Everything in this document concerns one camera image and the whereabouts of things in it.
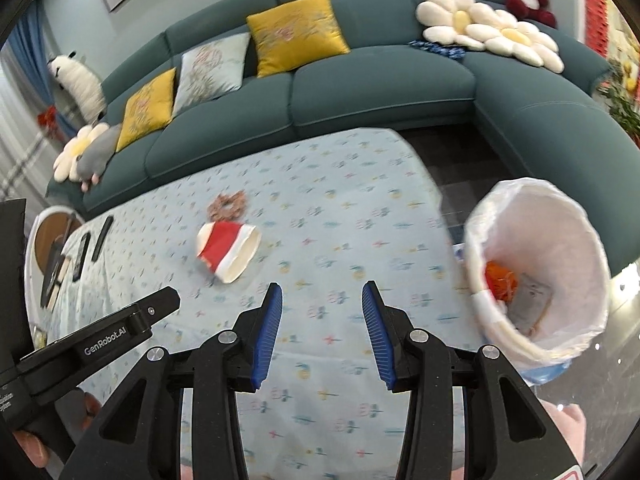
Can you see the red wall decoration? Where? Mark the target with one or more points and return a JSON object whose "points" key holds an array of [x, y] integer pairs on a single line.
{"points": [[597, 10]]}

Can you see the red and white paper cup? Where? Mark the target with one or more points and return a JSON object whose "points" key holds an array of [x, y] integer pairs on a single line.
{"points": [[225, 247]]}

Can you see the large orange snack wrapper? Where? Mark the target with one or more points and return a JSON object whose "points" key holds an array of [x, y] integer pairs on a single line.
{"points": [[500, 280]]}

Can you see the small yellow cushion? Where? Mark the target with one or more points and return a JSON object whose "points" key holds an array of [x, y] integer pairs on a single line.
{"points": [[145, 110]]}

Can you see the person's left hand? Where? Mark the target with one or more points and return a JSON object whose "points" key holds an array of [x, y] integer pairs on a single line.
{"points": [[32, 450]]}

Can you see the black remote control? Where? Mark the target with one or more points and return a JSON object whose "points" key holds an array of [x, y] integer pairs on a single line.
{"points": [[102, 237], [81, 255]]}

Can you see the large yellow cushion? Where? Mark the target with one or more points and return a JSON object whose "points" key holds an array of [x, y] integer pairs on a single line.
{"points": [[295, 35]]}

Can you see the green potted plant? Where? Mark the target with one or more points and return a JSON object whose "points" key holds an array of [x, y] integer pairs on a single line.
{"points": [[620, 100]]}

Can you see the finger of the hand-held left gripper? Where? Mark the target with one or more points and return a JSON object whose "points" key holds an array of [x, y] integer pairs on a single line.
{"points": [[160, 305]]}

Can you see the dark green sofa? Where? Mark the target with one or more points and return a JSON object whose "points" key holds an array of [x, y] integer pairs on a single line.
{"points": [[380, 95]]}

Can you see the blue patterned cloth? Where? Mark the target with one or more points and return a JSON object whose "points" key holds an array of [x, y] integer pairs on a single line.
{"points": [[440, 49]]}

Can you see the white sheep plush toy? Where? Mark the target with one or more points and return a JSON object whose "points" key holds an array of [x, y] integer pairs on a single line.
{"points": [[80, 85]]}

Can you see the round white side table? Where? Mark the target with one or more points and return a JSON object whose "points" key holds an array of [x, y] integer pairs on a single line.
{"points": [[50, 232]]}

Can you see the grey plush toy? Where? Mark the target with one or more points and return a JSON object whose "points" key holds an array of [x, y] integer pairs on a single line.
{"points": [[100, 157]]}

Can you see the bin with white liner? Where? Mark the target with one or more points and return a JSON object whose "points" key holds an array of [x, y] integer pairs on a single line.
{"points": [[550, 220]]}

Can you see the blue curtain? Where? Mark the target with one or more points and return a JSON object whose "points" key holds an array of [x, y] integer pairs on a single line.
{"points": [[35, 70]]}

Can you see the white daisy cushion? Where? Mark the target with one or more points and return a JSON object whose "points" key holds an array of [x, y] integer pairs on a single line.
{"points": [[530, 45], [450, 15]]}

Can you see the light blue floral cushion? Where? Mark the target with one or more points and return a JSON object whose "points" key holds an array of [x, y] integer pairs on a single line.
{"points": [[210, 75]]}

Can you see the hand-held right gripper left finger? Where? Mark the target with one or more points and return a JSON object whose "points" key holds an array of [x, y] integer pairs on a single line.
{"points": [[267, 335]]}

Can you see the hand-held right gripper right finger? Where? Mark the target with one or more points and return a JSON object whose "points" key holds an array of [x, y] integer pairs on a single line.
{"points": [[377, 335]]}

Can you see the light blue floral tablecloth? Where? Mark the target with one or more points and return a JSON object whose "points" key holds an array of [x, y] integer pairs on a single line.
{"points": [[325, 210]]}

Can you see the small white flower cushion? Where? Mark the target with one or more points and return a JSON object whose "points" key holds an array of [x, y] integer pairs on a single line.
{"points": [[75, 152]]}

